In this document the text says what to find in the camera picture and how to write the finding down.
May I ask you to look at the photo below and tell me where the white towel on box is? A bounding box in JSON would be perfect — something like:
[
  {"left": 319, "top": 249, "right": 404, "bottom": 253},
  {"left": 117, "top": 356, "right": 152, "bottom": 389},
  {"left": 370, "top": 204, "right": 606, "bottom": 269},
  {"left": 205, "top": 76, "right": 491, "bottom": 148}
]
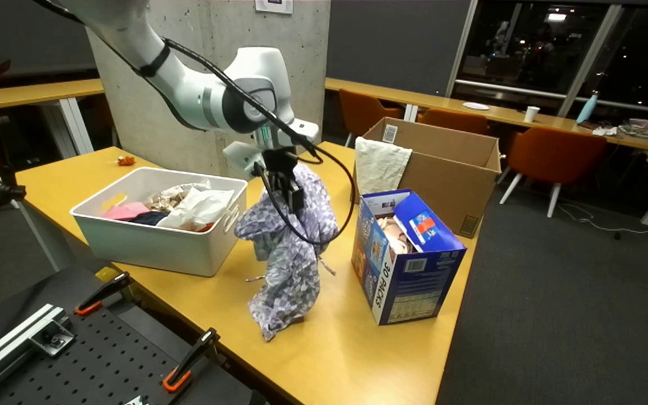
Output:
[{"left": 356, "top": 137, "right": 411, "bottom": 194}]

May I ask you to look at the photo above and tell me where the white plastic basket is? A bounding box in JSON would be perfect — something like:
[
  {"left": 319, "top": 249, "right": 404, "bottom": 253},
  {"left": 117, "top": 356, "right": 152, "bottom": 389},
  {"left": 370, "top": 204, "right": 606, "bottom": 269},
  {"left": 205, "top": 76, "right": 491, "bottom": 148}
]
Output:
[{"left": 71, "top": 166, "right": 247, "bottom": 276}]

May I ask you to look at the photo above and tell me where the blue Oreo snack box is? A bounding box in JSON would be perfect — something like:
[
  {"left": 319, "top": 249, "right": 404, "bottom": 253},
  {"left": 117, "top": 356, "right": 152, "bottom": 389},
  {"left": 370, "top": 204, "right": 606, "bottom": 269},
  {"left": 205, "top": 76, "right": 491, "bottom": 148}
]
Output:
[{"left": 351, "top": 190, "right": 466, "bottom": 327}]

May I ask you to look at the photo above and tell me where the bag of wooden pieces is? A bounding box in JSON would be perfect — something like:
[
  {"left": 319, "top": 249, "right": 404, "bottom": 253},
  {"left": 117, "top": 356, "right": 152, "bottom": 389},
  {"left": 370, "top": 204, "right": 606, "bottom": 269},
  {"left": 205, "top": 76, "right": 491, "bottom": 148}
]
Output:
[{"left": 144, "top": 186, "right": 189, "bottom": 211}]

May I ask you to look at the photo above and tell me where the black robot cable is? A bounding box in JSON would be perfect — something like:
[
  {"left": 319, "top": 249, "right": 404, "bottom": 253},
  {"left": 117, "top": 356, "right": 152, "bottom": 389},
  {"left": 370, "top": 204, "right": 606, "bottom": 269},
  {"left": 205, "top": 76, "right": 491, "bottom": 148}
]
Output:
[{"left": 33, "top": 0, "right": 359, "bottom": 249}]

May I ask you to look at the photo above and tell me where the dark blue cloth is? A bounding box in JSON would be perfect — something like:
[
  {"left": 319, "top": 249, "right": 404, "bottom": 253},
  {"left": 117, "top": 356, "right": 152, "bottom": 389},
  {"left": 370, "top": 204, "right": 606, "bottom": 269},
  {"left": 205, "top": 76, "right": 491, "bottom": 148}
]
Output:
[{"left": 132, "top": 211, "right": 168, "bottom": 226}]

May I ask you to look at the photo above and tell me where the long wooden desk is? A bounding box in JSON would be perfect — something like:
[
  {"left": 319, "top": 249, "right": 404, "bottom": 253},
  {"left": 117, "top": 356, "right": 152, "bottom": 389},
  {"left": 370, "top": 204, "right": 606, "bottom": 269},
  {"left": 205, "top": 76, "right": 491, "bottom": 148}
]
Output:
[{"left": 324, "top": 76, "right": 648, "bottom": 152}]

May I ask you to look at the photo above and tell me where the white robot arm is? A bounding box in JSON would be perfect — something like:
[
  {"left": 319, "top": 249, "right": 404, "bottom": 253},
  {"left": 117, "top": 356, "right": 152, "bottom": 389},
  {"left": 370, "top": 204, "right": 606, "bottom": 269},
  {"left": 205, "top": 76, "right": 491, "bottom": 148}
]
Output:
[{"left": 42, "top": 0, "right": 316, "bottom": 211}]

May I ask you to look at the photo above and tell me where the white paper cup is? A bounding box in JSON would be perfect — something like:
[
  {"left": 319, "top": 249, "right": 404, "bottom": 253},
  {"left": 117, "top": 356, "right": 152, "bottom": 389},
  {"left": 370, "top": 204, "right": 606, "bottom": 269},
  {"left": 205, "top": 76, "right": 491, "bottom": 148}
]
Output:
[{"left": 525, "top": 105, "right": 540, "bottom": 125}]

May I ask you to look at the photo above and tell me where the white orange plastic bag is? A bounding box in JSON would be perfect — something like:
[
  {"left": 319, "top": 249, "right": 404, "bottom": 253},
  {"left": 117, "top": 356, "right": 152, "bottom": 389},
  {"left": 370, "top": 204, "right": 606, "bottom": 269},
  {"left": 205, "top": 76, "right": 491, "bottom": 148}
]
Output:
[{"left": 159, "top": 186, "right": 232, "bottom": 231}]

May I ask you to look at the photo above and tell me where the purple checkered cloth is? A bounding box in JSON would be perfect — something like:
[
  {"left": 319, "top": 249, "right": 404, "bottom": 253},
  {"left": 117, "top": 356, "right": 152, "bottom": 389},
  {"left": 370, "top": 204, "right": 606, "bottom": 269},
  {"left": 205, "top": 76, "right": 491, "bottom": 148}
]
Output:
[{"left": 234, "top": 164, "right": 338, "bottom": 339}]

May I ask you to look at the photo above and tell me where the aluminium rail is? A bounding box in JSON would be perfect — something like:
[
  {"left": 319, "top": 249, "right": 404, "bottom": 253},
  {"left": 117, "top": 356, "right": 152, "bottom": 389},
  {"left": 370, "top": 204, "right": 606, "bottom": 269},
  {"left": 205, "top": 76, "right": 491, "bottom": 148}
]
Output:
[{"left": 0, "top": 303, "right": 73, "bottom": 372}]

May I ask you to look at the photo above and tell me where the cardboard box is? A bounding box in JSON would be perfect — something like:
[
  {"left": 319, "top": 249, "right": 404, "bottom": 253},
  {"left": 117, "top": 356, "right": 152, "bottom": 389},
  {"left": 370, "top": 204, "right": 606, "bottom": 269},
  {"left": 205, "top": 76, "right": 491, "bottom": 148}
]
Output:
[{"left": 364, "top": 117, "right": 501, "bottom": 238}]

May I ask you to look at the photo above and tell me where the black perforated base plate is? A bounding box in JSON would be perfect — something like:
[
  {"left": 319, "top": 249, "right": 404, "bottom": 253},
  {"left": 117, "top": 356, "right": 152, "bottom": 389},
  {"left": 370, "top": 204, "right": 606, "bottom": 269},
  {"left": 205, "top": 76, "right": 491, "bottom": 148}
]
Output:
[{"left": 0, "top": 299, "right": 257, "bottom": 405}]

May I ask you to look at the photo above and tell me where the small orange object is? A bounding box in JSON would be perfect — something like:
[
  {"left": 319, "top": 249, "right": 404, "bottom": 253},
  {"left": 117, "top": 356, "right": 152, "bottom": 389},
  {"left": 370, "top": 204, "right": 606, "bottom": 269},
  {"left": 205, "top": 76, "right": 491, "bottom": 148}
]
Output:
[{"left": 117, "top": 155, "right": 135, "bottom": 166}]

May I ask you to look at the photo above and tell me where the pink cloth in basket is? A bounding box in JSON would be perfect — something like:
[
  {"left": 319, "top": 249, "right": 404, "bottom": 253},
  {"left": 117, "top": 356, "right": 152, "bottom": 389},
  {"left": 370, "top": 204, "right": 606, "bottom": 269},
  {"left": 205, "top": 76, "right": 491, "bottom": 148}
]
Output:
[{"left": 104, "top": 203, "right": 150, "bottom": 221}]

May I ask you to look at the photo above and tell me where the orange black clamp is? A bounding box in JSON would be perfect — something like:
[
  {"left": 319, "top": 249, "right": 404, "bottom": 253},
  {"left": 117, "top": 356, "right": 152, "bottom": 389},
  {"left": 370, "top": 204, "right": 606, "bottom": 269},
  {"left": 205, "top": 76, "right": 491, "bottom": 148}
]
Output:
[
  {"left": 73, "top": 272, "right": 130, "bottom": 318},
  {"left": 159, "top": 328, "right": 220, "bottom": 396}
]

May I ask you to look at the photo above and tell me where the orange chair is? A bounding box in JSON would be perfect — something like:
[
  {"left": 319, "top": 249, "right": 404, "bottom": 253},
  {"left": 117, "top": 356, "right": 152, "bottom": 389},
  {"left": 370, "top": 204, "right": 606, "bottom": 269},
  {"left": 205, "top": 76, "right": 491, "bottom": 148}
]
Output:
[
  {"left": 499, "top": 128, "right": 608, "bottom": 217},
  {"left": 338, "top": 90, "right": 397, "bottom": 144}
]

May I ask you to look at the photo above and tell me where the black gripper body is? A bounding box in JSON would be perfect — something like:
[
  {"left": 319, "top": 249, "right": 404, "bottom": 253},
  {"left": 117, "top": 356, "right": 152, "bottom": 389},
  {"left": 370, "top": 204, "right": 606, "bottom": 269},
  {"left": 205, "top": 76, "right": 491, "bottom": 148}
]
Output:
[{"left": 262, "top": 146, "right": 303, "bottom": 215}]

